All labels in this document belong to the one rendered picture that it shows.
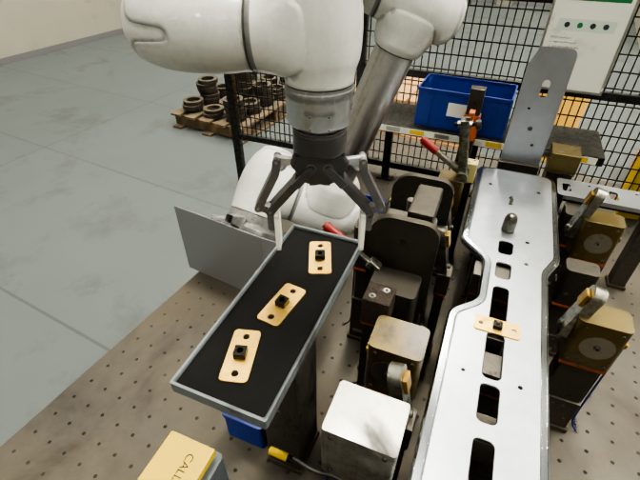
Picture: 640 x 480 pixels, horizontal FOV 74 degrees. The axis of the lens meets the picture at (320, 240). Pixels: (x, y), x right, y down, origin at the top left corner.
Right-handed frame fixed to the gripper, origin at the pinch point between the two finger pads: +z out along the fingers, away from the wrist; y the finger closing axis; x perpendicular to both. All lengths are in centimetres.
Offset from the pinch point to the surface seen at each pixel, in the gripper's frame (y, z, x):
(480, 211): 42, 20, 38
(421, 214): 18.8, 1.5, 9.5
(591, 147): 87, 17, 70
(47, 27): -380, 87, 584
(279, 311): -6.0, 3.8, -12.5
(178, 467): -15.2, 4.1, -34.7
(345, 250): 4.4, 4.1, 2.3
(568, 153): 73, 14, 59
